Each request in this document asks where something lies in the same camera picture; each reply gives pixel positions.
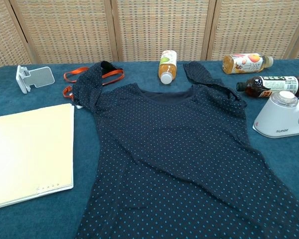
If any cream paper folder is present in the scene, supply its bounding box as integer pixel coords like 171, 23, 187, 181
0, 103, 75, 211

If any white handheld steam iron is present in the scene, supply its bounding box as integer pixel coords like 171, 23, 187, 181
252, 90, 299, 138

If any dark blue polka dot shirt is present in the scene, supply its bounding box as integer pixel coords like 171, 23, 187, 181
71, 60, 299, 239

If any orange lanyard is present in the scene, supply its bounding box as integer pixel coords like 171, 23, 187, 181
62, 66, 125, 101

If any apple tea bottle white cap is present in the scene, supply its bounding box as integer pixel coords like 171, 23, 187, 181
158, 50, 178, 85

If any dark tea bottle white label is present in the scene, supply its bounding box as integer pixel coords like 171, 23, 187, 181
236, 76, 299, 98

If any peach tea bottle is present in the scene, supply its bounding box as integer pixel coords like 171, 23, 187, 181
222, 53, 274, 75

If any white folding phone stand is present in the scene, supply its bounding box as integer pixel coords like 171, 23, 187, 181
15, 65, 56, 95

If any teal table cover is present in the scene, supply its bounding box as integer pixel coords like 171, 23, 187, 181
0, 59, 299, 239

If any woven wicker folding screen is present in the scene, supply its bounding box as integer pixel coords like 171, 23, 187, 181
0, 0, 299, 72

